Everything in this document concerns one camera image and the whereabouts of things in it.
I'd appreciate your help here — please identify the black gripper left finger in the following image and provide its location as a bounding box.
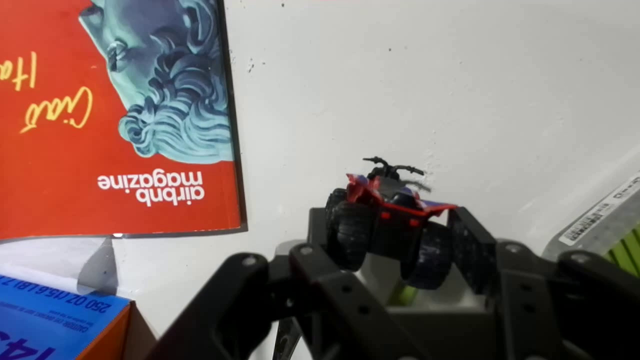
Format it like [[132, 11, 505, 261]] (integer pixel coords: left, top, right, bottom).
[[147, 207, 429, 360]]

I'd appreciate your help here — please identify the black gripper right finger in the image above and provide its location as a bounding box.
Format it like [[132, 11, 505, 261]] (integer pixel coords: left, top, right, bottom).
[[449, 207, 640, 360]]

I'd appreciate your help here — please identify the red black toy quad car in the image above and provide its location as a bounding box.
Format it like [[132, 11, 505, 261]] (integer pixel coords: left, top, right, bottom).
[[327, 156, 454, 290]]

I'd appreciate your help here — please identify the orange airbnb magazine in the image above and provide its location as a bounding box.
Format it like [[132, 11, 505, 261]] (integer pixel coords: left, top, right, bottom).
[[0, 0, 247, 242]]

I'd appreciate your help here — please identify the blue cleaning product box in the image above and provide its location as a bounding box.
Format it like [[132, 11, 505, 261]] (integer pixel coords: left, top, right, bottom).
[[0, 276, 157, 360]]

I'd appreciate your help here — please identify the green bristle clear-handled brush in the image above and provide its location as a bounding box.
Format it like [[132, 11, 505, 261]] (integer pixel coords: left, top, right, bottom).
[[545, 174, 640, 276]]

